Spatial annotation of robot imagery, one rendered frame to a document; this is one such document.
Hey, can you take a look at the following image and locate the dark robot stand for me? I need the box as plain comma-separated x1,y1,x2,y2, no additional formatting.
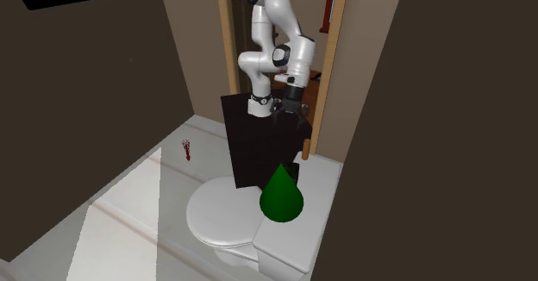
220,92,313,190

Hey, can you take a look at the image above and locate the green teardrop-shaped object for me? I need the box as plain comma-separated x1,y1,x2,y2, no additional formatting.
259,163,305,224

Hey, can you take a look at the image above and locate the white toilet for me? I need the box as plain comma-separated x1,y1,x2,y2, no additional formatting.
185,151,344,281

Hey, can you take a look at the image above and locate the wooden door frame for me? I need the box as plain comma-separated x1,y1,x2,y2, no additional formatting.
214,0,352,155

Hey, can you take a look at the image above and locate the red wall hanging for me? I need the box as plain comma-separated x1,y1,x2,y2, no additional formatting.
318,0,338,34

